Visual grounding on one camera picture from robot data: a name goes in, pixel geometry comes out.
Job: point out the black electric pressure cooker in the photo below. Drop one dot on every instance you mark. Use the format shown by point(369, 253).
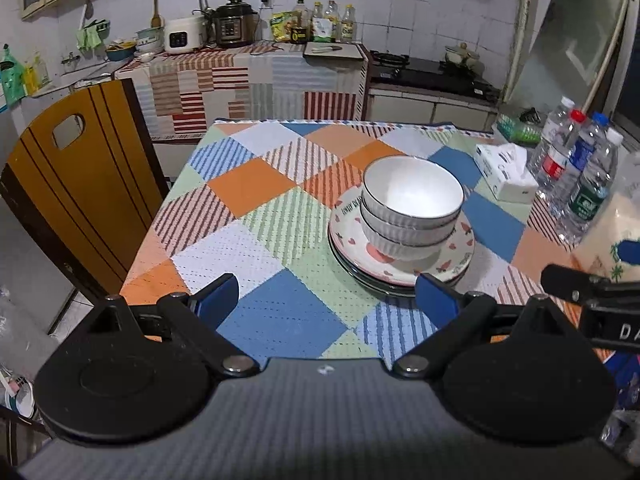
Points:
point(235, 24)

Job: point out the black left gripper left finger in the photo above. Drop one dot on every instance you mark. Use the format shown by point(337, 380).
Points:
point(196, 319)

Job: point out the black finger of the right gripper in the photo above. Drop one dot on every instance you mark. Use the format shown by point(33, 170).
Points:
point(572, 285)

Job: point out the white ribbed bowl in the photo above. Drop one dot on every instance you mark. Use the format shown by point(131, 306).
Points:
point(411, 192)
point(403, 234)

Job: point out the blue label water bottle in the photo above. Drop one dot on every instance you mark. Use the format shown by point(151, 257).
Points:
point(583, 142)

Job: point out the striped patchwork counter cloth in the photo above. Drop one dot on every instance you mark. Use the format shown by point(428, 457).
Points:
point(182, 95)

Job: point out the white sun plate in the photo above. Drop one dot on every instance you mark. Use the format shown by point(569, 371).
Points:
point(385, 287)

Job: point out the clear label-less water bottle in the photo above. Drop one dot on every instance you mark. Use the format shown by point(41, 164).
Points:
point(548, 133)

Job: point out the black framed cutting board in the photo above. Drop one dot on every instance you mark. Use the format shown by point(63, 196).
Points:
point(328, 50)

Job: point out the wooden chair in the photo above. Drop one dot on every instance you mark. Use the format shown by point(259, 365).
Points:
point(85, 183)

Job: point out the black gas stove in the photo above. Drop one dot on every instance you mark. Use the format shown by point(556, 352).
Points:
point(442, 76)

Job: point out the white tissue pack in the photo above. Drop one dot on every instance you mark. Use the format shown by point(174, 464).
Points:
point(504, 169)

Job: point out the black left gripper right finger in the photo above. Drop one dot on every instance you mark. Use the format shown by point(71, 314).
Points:
point(459, 319)

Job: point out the red label water bottle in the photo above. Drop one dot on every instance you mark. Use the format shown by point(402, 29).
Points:
point(556, 155)

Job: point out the white rice cooker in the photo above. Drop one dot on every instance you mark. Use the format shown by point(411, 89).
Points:
point(184, 35)

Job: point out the patchwork checkered tablecloth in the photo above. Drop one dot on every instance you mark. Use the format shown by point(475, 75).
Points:
point(254, 200)

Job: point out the green label water bottle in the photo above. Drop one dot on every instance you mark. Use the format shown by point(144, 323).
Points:
point(592, 189)

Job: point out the pink rabbit carrot plate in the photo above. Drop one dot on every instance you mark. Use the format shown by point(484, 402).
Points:
point(345, 215)

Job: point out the oil bottle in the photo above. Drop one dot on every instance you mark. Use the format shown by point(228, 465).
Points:
point(348, 25)

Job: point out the leaning metal board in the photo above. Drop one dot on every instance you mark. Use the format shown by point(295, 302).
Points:
point(570, 54)

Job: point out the green plastic cup stack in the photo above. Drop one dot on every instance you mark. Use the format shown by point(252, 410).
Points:
point(518, 132)

